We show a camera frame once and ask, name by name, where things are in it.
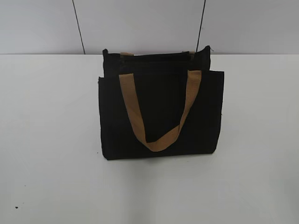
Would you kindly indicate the tan front bag handle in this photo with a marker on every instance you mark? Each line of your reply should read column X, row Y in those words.
column 127, row 84

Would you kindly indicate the tan bag handle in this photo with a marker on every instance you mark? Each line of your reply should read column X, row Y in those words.
column 127, row 84
column 179, row 53

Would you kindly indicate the black canvas tote bag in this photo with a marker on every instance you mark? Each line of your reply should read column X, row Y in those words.
column 160, row 83

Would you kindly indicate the tan rear bag handle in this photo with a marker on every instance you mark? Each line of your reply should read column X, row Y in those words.
column 179, row 53

